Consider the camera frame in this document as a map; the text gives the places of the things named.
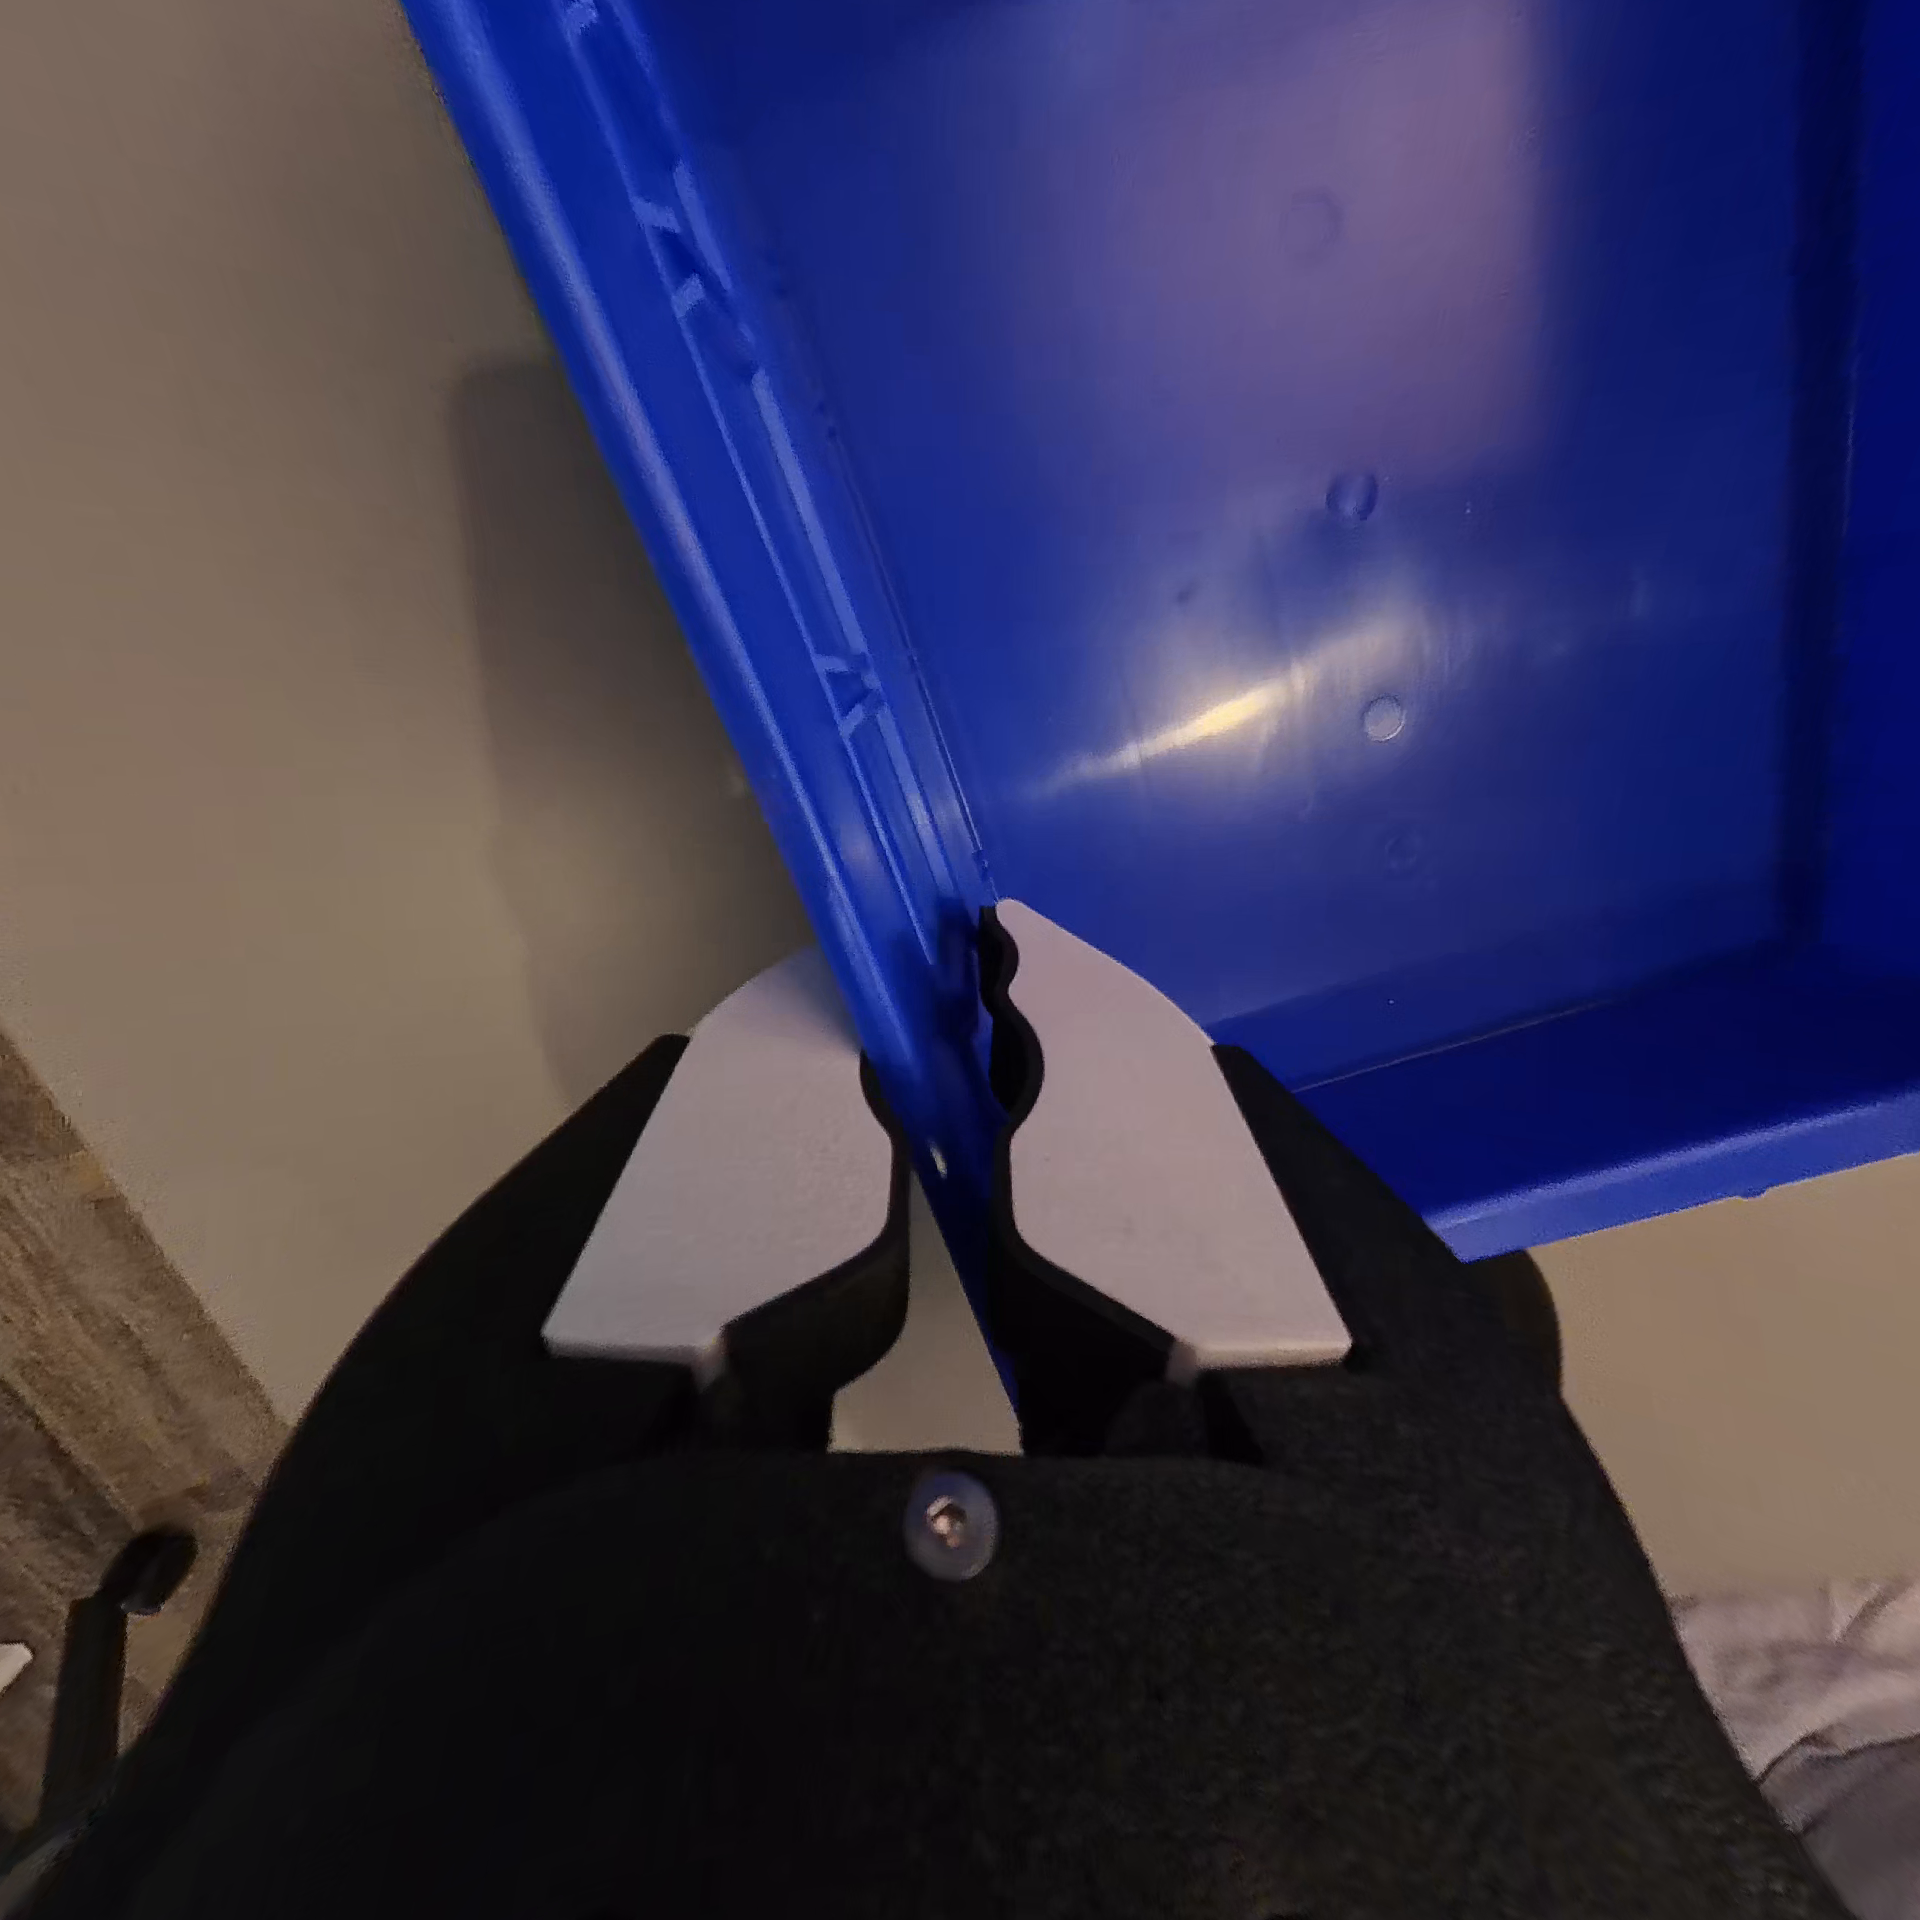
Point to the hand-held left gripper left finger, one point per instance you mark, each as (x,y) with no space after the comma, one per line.
(737,1186)

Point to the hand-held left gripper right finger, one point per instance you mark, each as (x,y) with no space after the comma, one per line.
(1158,1186)

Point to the blue plastic bin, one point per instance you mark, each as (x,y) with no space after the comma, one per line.
(1351,451)

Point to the person's leg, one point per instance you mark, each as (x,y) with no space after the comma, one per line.
(1829,1713)

